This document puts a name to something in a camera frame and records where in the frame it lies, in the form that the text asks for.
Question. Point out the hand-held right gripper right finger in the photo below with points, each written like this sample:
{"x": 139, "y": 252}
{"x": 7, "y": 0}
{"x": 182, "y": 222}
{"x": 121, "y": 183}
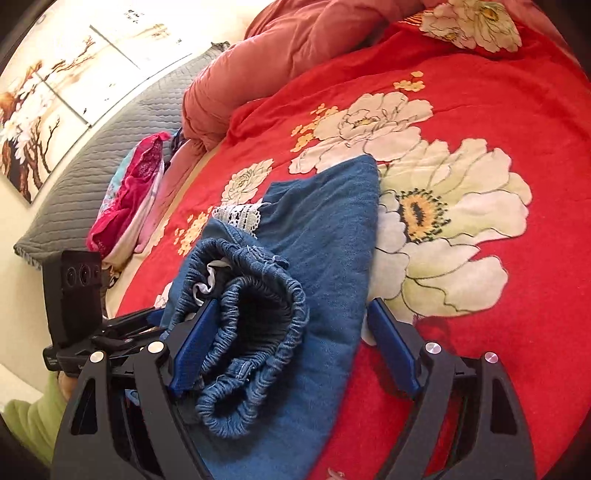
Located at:
{"x": 397, "y": 346}

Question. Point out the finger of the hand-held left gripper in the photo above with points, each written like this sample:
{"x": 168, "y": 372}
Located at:
{"x": 134, "y": 323}

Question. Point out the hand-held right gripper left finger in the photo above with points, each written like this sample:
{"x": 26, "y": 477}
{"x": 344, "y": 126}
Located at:
{"x": 194, "y": 344}

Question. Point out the person's left forearm green sleeve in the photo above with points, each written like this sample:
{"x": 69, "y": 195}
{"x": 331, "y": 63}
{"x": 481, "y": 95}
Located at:
{"x": 32, "y": 415}

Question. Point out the beige bed sheet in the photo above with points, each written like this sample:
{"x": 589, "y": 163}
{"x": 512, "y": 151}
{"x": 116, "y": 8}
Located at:
{"x": 121, "y": 286}

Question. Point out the magenta clothes pile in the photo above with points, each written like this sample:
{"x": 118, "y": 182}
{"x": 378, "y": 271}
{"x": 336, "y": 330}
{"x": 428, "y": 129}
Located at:
{"x": 134, "y": 184}

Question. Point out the grey quilted headboard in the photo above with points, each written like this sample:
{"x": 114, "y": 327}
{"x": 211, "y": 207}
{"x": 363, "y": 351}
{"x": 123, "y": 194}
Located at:
{"x": 92, "y": 161}

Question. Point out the light pink cloth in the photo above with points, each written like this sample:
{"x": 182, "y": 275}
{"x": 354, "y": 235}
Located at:
{"x": 178, "y": 166}

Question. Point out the red floral blanket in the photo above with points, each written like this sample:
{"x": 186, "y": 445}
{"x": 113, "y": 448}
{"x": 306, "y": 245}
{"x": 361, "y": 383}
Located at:
{"x": 508, "y": 92}

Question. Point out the salmon pink quilt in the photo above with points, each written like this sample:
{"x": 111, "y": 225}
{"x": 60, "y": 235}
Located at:
{"x": 286, "y": 46}

